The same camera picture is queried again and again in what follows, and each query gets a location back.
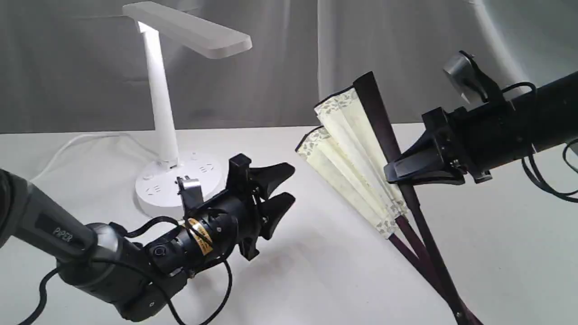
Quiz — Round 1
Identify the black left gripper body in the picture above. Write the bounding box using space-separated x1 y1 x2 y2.
179 154 262 272

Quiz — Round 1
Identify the white desk lamp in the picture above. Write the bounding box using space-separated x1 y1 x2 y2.
122 0 253 219

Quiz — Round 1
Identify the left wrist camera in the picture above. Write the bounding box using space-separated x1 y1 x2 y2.
176 176 204 214

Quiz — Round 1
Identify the grey backdrop curtain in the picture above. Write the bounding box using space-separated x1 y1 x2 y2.
0 0 577 133

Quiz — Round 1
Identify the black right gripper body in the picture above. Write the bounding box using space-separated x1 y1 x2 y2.
422 100 536 183

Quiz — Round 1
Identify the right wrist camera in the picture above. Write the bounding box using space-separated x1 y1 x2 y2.
443 50 506 104

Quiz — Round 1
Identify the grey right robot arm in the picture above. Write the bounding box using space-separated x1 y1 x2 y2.
384 73 578 186

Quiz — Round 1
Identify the cream paper folding fan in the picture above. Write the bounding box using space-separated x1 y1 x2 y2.
295 71 481 325

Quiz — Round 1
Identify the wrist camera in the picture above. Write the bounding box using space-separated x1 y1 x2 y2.
443 50 506 104
176 176 204 214

